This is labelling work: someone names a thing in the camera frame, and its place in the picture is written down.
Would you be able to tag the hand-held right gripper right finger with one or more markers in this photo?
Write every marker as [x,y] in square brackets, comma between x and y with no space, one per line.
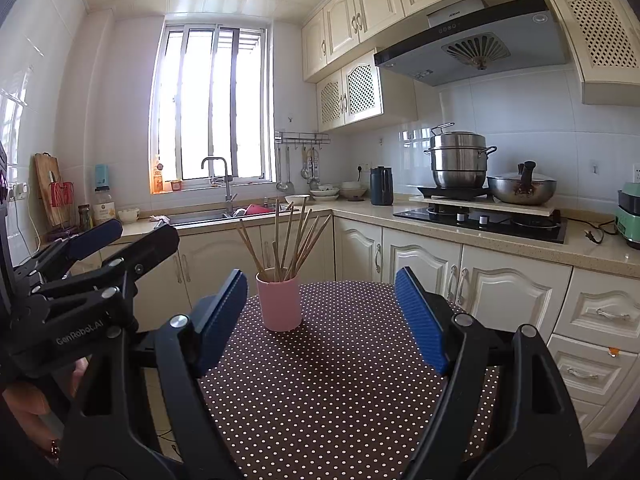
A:
[420,315]

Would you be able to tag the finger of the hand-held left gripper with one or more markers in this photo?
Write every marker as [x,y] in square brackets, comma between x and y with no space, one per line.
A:
[155,247]
[95,237]

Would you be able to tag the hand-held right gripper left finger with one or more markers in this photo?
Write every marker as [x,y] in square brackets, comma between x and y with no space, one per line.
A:
[225,310]

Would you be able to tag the pink cup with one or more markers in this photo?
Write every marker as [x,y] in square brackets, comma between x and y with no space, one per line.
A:
[279,305]

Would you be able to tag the bunch of wooden chopsticks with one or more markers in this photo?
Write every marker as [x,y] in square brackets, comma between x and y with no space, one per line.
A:
[285,245]

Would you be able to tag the person's left hand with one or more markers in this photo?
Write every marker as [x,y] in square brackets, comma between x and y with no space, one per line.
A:
[35,400]

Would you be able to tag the small dark jar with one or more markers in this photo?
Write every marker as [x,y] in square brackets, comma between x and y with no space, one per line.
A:
[85,217]

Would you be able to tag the crumpled dish cloth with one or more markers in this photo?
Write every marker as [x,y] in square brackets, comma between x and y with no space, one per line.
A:
[159,219]

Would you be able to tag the glass jar with label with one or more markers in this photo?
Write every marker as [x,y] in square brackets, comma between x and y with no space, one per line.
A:
[104,210]

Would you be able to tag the steel kitchen sink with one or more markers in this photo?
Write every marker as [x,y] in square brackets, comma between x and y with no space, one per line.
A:
[200,218]

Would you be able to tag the light blue box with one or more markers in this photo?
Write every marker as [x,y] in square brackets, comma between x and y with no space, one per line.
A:
[102,176]

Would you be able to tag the small red box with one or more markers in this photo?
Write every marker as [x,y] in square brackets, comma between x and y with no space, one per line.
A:
[175,186]

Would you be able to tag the orange labelled bottle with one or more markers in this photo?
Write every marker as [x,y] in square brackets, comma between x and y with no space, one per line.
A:
[158,180]

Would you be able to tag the wooden cutting board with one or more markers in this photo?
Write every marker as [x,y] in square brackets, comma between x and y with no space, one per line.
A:
[45,185]

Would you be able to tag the red plastic basin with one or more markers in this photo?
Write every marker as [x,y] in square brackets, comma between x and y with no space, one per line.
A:
[260,209]

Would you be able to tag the polka dot round table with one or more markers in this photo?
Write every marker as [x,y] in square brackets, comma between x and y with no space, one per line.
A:
[340,390]

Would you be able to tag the black gas stove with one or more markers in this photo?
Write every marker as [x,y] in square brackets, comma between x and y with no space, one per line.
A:
[500,227]

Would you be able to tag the black induction cooker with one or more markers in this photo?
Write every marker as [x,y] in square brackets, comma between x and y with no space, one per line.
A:
[452,192]

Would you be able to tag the dark blue kettle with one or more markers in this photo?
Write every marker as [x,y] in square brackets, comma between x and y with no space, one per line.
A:
[381,187]

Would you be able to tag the beige stone board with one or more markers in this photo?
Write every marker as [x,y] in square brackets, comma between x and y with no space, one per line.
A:
[505,208]

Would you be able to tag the stack of ceramic bowls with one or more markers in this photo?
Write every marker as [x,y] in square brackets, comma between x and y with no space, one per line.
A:
[353,191]
[324,193]

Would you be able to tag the barred kitchen window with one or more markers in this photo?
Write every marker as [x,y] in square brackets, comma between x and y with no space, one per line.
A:
[210,105]

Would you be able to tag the steel steamer pot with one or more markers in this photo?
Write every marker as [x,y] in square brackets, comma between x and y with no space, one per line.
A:
[460,162]

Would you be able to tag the steel skimmer spoon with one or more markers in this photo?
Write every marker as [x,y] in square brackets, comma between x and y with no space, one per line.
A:
[309,172]

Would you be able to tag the green electric cooker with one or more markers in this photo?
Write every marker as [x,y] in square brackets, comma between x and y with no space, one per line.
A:
[629,222]

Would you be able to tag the cream lattice door cabinet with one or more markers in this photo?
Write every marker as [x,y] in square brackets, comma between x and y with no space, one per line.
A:
[600,35]
[360,90]

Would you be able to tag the grey range hood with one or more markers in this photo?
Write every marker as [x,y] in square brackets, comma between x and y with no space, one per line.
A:
[465,45]

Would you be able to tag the wall socket with plug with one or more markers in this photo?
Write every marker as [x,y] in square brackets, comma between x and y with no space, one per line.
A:
[361,171]

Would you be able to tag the white wall socket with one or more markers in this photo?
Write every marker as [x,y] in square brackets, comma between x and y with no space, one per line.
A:
[636,172]

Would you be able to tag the cream wall cabinet row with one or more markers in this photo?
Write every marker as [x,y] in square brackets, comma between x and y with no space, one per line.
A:
[380,5]

